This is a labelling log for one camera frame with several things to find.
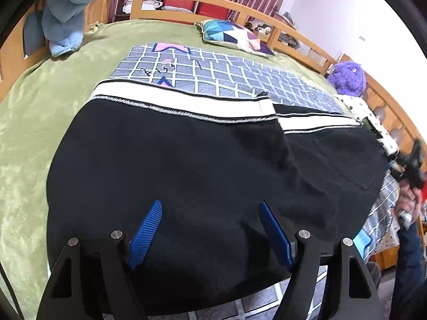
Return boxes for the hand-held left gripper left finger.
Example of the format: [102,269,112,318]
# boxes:
[35,200,163,320]

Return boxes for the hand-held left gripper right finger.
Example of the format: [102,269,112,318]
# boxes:
[259,201,383,320]

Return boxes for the black pants with white stripe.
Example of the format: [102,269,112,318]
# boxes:
[45,80,391,309]

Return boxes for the person's right forearm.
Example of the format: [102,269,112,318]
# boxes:
[394,218,427,320]

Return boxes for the person's right hand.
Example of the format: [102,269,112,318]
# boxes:
[396,186,423,231]

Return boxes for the white floral pillow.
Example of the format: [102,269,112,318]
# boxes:
[335,94,401,158]

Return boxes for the purple plush toy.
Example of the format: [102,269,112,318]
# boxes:
[327,62,367,97]

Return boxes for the green fleece blanket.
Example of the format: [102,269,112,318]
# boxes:
[0,18,337,320]

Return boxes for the grey checked bed sheet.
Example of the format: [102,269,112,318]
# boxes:
[103,43,401,320]

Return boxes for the pile of papers and boxes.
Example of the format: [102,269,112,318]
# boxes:
[243,13,298,46]

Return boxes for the geometric patterned pillow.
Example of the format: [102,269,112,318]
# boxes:
[194,19,276,57]

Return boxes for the blue plush robe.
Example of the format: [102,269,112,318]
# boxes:
[23,0,125,58]

